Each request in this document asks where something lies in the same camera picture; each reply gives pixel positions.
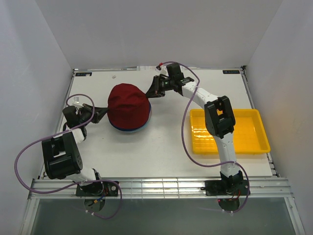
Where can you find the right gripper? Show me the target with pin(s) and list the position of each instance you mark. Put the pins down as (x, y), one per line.
(155, 90)

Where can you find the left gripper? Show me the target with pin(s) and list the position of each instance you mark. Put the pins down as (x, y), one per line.
(99, 113)

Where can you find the white bucket hat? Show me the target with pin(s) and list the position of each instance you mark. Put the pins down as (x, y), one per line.
(139, 129)

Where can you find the dark red hat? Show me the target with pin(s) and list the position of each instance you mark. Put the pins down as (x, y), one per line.
(127, 102)

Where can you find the blue hat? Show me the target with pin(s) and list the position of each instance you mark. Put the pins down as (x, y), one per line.
(128, 125)

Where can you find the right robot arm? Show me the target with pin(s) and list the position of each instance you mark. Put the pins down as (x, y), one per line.
(218, 113)

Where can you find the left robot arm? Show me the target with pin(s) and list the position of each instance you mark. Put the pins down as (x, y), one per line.
(62, 158)

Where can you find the paper label strip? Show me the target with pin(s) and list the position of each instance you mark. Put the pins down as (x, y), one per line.
(146, 68)

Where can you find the yellow plastic tray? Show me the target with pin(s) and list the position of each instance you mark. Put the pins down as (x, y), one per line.
(249, 133)

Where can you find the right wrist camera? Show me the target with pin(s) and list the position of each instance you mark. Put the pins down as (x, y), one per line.
(161, 69)

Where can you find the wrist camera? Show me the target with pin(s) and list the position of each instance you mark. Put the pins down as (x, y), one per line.
(161, 69)
(76, 102)

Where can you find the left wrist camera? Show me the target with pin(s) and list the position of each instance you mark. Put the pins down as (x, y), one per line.
(76, 102)

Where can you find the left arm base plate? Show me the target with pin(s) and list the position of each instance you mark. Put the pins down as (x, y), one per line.
(110, 189)

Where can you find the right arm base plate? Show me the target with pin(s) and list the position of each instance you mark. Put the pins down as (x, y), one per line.
(215, 189)

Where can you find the aluminium front rail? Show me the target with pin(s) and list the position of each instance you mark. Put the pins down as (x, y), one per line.
(176, 188)

